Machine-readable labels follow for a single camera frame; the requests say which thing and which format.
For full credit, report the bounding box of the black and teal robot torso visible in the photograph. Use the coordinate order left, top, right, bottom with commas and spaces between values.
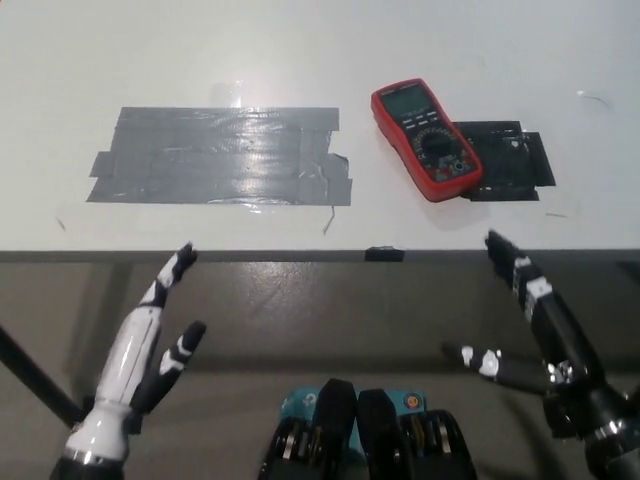
257, 377, 476, 480

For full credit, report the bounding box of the grey duct tape patch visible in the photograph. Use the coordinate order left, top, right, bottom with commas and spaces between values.
84, 104, 354, 206

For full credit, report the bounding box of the white and black left hand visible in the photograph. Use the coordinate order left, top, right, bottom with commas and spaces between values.
64, 242, 208, 464

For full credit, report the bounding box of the black table leg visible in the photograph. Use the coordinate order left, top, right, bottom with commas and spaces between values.
0, 324, 84, 431

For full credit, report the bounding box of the black right hand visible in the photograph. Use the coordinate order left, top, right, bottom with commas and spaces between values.
442, 229, 626, 432

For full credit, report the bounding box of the red multimeter with black stand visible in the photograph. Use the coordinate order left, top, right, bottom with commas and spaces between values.
370, 78, 484, 204

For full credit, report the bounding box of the black tape patch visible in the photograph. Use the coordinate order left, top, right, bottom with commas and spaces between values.
452, 119, 557, 202

